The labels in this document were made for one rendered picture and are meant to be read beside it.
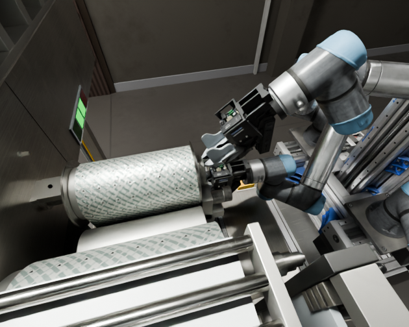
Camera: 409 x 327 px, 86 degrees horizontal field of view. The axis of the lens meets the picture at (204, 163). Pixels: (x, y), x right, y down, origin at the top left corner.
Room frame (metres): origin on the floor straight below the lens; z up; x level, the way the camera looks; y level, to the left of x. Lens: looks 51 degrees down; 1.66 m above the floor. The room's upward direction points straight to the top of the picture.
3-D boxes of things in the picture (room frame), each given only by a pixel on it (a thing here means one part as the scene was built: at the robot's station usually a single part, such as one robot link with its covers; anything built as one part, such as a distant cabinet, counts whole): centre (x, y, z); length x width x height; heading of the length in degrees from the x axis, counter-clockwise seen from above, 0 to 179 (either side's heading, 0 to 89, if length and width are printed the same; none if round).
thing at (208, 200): (0.28, -0.02, 1.05); 0.06 x 0.05 x 0.31; 103
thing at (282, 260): (0.09, -0.11, 1.33); 0.06 x 0.03 x 0.03; 103
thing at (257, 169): (0.41, -0.15, 1.11); 0.08 x 0.05 x 0.08; 13
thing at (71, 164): (0.25, 0.27, 1.25); 0.15 x 0.01 x 0.15; 13
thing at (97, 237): (0.16, 0.12, 1.17); 0.26 x 0.12 x 0.12; 103
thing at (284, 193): (0.42, -0.24, 1.01); 0.11 x 0.08 x 0.11; 61
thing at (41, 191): (0.24, 0.32, 1.28); 0.06 x 0.05 x 0.02; 103
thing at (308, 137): (0.86, -0.62, 0.87); 0.15 x 0.15 x 0.10
